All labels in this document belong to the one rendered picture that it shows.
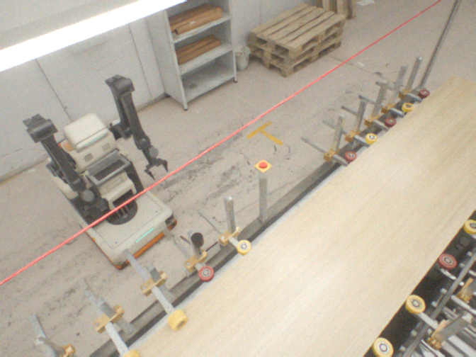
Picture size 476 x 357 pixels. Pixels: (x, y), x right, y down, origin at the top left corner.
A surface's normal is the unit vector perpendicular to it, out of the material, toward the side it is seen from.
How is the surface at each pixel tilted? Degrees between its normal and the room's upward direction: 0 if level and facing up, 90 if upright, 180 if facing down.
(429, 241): 0
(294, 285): 0
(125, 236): 0
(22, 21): 61
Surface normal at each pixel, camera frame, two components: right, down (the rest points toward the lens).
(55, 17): 0.67, 0.54
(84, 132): 0.44, -0.15
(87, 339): -0.06, -0.65
